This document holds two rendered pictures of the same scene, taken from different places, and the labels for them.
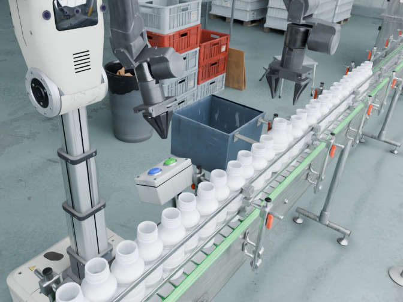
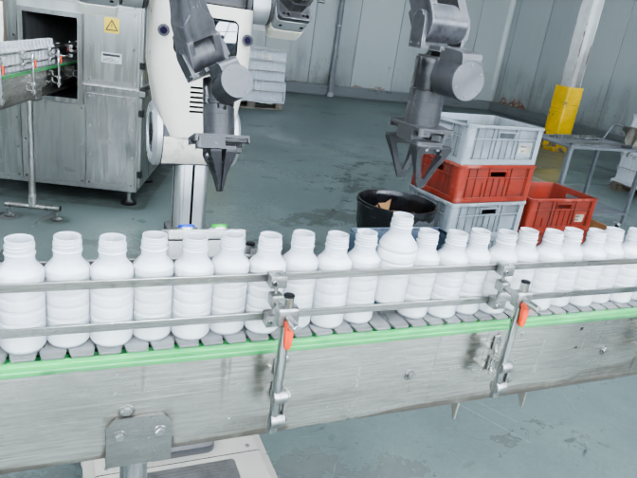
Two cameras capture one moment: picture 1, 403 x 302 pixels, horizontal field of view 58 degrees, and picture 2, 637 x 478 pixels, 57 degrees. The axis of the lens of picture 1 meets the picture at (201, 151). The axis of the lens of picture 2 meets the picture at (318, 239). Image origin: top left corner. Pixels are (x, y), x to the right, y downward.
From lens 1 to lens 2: 60 cm
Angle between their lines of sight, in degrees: 29
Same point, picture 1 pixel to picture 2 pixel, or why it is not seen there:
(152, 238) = (63, 249)
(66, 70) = (177, 104)
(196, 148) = not seen: hidden behind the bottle
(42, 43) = (155, 64)
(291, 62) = (412, 111)
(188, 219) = (144, 264)
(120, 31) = (175, 26)
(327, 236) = not seen: outside the picture
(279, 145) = (391, 253)
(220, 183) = (227, 245)
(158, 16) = (457, 137)
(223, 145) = not seen: hidden behind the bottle
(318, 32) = (445, 62)
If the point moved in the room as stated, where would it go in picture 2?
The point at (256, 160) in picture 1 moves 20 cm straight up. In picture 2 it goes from (328, 254) to (346, 134)
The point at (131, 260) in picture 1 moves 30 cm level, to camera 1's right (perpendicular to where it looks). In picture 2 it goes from (14, 254) to (177, 340)
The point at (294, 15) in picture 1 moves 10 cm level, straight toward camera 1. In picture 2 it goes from (415, 36) to (373, 29)
